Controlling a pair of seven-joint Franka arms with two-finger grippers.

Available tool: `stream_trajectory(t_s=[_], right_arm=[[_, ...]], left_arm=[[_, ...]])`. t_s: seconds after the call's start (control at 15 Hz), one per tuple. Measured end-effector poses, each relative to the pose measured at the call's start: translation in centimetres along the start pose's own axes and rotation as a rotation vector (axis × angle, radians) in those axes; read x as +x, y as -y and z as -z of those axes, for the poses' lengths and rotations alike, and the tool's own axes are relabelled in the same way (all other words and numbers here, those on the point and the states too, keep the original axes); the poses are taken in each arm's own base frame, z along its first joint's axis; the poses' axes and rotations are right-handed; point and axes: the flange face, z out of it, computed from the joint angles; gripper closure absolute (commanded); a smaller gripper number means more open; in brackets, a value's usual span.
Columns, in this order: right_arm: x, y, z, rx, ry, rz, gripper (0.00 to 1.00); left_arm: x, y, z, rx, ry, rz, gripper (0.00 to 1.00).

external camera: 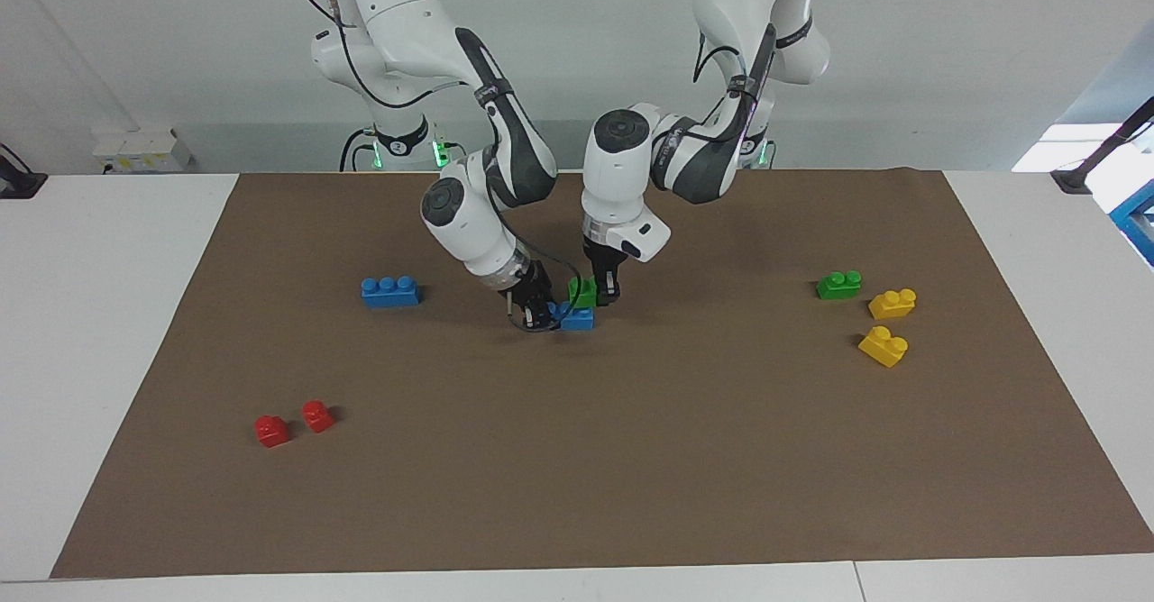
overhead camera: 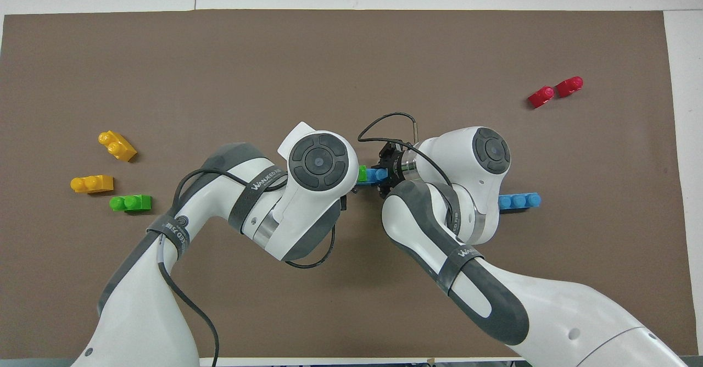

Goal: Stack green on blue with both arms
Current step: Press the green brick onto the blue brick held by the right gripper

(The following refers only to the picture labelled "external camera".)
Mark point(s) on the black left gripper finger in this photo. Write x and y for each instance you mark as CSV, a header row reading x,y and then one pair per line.
x,y
610,288

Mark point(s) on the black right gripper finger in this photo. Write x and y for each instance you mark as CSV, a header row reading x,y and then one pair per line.
x,y
541,321
554,305

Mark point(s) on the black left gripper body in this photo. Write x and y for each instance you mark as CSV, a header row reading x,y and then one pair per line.
x,y
604,259

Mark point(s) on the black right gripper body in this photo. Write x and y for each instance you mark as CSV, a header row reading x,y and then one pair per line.
x,y
532,291

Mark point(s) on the green two-stud brick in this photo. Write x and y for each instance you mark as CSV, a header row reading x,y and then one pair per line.
x,y
583,294
838,287

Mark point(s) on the blue three-stud brick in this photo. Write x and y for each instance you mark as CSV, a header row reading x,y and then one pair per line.
x,y
579,319
389,294

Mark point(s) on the brown table mat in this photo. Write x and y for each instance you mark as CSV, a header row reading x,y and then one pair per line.
x,y
577,449

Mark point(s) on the red one-stud brick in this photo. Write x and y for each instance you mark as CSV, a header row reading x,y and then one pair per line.
x,y
317,418
271,433

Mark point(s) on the yellow two-stud brick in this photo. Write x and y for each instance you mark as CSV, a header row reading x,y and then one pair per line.
x,y
892,305
883,348

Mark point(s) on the black table clamp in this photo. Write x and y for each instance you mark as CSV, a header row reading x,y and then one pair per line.
x,y
18,186

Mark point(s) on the white wall socket box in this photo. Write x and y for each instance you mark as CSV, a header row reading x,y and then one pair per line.
x,y
144,151

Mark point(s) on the blue frame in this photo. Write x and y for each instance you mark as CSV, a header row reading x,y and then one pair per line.
x,y
1138,219

